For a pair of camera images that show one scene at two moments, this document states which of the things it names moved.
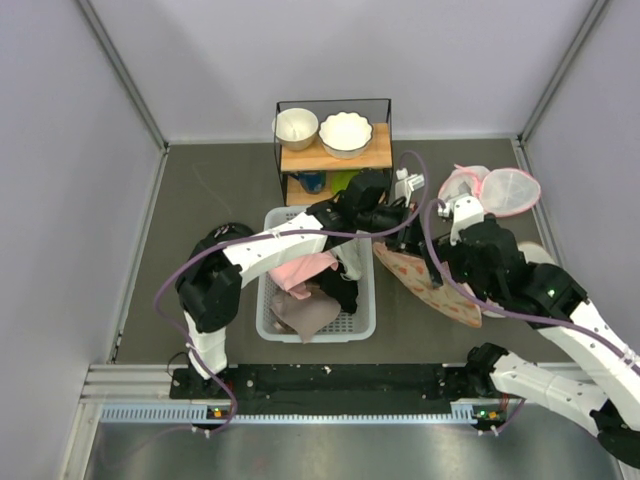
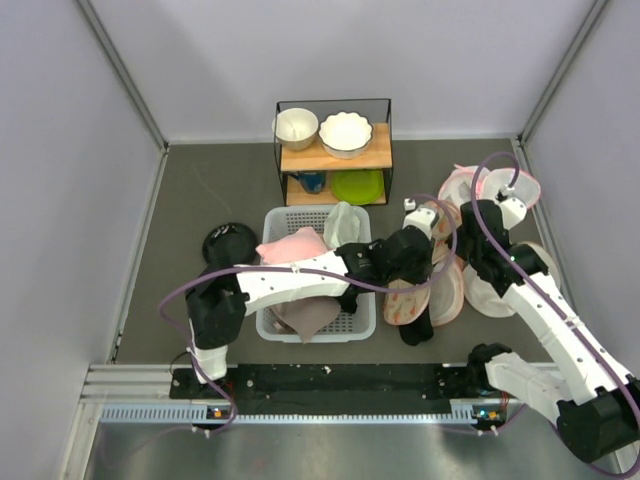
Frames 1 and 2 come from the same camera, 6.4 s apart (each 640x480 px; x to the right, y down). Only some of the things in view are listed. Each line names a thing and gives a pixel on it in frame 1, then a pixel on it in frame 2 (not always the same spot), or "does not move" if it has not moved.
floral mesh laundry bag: x=411 y=272 to x=403 y=308
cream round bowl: x=295 y=128 does not move
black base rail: x=328 y=389 does not move
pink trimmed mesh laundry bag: x=503 y=192 does not move
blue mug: x=312 y=182 does not move
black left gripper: x=407 y=237 to x=424 y=268
